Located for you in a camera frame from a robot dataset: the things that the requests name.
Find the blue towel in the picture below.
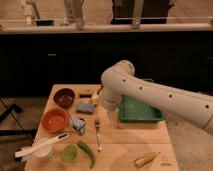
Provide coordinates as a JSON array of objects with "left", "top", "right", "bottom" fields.
[{"left": 76, "top": 102, "right": 95, "bottom": 114}]

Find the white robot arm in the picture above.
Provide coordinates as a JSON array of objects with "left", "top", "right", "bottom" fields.
[{"left": 98, "top": 60, "right": 213, "bottom": 135}]

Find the orange yellow fruit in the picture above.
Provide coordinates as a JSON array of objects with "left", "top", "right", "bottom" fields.
[{"left": 91, "top": 94, "right": 99, "bottom": 103}]

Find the yellow black sponge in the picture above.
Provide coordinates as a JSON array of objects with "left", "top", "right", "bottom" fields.
[{"left": 79, "top": 89, "right": 93, "bottom": 98}]

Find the green plastic tray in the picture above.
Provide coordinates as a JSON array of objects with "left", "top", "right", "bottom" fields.
[{"left": 118, "top": 95, "right": 164, "bottom": 123}]

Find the silver metal fork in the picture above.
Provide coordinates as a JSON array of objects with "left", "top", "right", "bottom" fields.
[{"left": 94, "top": 119, "right": 102, "bottom": 152}]

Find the dark maroon bowl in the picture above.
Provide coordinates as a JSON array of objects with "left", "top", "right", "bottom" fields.
[{"left": 53, "top": 88, "right": 75, "bottom": 109}]

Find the crumpled blue white cloth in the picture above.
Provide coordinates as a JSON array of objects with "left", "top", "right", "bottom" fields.
[{"left": 70, "top": 116, "right": 86, "bottom": 135}]

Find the orange bowl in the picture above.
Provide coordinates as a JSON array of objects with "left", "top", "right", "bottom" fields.
[{"left": 41, "top": 108, "right": 69, "bottom": 134}]

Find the green chili pepper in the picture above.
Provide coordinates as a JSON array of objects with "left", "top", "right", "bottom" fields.
[{"left": 77, "top": 141, "right": 96, "bottom": 168}]

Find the green plastic cup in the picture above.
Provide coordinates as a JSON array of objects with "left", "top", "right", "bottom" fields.
[{"left": 60, "top": 145, "right": 78, "bottom": 163}]

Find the yellow banana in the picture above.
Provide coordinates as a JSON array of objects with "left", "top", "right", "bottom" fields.
[{"left": 134, "top": 152, "right": 159, "bottom": 167}]

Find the green box on ledge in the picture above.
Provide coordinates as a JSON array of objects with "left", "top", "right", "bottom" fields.
[{"left": 36, "top": 20, "right": 54, "bottom": 26}]

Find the white cup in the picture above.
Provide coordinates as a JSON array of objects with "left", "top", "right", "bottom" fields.
[{"left": 33, "top": 144, "right": 55, "bottom": 159}]

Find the black stand leg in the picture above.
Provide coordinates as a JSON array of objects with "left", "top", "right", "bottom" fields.
[{"left": 0, "top": 98, "right": 37, "bottom": 137}]

